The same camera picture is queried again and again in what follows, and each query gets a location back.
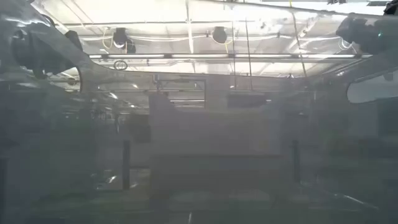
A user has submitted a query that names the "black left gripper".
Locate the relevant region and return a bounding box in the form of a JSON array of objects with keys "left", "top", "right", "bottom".
[{"left": 11, "top": 29, "right": 84, "bottom": 79}]

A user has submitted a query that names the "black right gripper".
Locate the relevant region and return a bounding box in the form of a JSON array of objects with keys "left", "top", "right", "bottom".
[{"left": 335, "top": 16, "right": 398, "bottom": 55}]

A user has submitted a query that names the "black round ceiling lamp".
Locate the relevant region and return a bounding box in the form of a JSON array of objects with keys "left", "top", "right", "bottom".
[
  {"left": 211, "top": 26, "right": 228, "bottom": 44},
  {"left": 112, "top": 27, "right": 137, "bottom": 54}
]

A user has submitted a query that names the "long ceiling light bar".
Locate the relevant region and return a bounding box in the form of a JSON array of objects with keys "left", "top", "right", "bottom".
[{"left": 88, "top": 54, "right": 373, "bottom": 60}]

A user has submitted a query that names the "white partition wall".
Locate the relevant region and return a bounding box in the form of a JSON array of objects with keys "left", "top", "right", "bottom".
[{"left": 148, "top": 92, "right": 282, "bottom": 156}]

